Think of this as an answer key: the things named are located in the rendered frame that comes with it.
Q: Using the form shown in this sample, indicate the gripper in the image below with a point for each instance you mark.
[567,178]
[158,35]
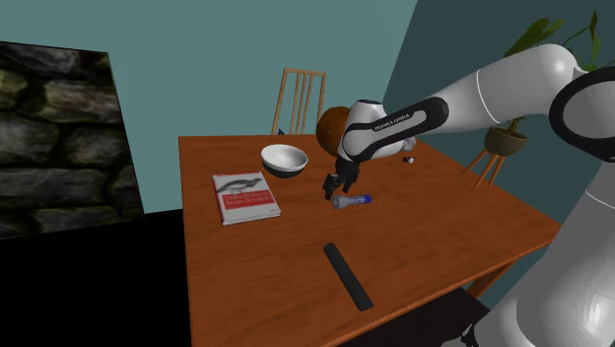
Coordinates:
[347,171]

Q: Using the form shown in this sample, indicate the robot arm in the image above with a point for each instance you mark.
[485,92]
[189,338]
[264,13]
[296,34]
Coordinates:
[519,91]

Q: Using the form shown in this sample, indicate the grey and blue bottle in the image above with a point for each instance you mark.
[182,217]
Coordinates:
[350,201]

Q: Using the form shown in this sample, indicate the brown round ball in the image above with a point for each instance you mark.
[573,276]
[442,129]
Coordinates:
[329,129]

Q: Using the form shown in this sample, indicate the white bowl with dark outside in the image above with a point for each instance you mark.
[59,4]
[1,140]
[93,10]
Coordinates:
[283,157]

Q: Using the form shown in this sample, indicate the small black and white object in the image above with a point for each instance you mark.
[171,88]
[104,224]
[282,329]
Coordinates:
[409,159]

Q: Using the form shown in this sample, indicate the long black remote control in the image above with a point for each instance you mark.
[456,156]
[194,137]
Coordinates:
[348,276]

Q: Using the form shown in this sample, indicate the white and red book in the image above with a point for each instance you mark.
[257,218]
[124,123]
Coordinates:
[246,198]

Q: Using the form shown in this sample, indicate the light wooden chair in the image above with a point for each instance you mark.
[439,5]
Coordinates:
[278,101]

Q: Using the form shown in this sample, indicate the brown wooden table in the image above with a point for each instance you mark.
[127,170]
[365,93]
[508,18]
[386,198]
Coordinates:
[269,278]

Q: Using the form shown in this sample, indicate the potted plant on wooden stand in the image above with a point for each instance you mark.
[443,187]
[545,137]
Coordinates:
[504,140]

